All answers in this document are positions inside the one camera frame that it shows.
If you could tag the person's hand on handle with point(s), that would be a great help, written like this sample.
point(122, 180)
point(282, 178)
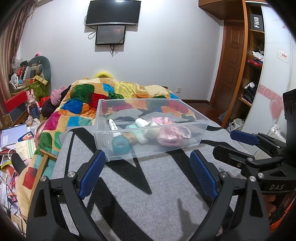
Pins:
point(276, 205)

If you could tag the pink rabbit water bottle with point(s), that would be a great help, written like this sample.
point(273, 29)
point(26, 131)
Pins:
point(33, 107)

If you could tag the pink knit hat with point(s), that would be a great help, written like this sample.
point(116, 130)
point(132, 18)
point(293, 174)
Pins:
point(56, 96)

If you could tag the white sliding wardrobe door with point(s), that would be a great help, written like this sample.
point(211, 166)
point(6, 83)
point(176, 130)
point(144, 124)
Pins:
point(276, 75)

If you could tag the striped pink curtain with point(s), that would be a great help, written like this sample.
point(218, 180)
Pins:
point(13, 18)

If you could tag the brown wooden door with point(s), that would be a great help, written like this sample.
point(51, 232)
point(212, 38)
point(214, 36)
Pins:
point(229, 66)

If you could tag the white ointment tube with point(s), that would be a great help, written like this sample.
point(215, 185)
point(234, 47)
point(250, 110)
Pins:
point(114, 128)

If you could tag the white pill bottle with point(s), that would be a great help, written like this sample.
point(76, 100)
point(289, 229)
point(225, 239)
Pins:
point(141, 123)

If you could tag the wooden wardrobe shelf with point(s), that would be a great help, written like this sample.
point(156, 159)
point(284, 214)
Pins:
point(251, 67)

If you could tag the grey green neck pillow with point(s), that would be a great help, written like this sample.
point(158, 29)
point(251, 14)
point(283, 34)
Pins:
point(42, 60)

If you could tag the black FiiO box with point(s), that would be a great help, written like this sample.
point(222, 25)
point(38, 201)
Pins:
point(256, 22)

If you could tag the white gauze tape roll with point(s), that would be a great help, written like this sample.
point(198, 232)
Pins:
point(152, 133)

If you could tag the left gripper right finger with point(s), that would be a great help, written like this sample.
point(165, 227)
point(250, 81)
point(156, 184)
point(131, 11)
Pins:
point(249, 220)

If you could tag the teal tape roll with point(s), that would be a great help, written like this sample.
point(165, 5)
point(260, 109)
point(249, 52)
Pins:
point(120, 145)

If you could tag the wooden back scratcher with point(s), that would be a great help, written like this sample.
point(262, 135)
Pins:
point(46, 156)

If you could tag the clear plastic storage box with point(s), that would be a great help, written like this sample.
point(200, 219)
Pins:
point(176, 132)

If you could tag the black wall television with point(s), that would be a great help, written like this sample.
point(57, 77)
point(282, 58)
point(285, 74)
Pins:
point(113, 12)

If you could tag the red box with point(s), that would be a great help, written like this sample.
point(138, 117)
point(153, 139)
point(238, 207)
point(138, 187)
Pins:
point(15, 101)

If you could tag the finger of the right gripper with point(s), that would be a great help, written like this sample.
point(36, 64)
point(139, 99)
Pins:
point(245, 137)
point(243, 160)

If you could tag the grey black patterned blanket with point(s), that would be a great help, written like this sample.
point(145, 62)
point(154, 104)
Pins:
point(156, 197)

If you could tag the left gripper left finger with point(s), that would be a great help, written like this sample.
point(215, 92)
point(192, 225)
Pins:
point(46, 220)

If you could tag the colorful patchwork quilt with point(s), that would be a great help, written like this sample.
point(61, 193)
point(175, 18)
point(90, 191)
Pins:
point(78, 108)

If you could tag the blue white booklet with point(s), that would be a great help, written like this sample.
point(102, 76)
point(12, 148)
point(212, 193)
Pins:
point(11, 135)

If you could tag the mint green lotion bottle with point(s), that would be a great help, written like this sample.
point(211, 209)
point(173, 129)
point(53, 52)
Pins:
point(139, 134)

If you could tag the yellow pillow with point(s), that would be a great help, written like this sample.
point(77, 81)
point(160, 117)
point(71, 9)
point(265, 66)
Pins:
point(103, 74)

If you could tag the small wall monitor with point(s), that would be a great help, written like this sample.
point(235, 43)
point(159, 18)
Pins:
point(110, 35)

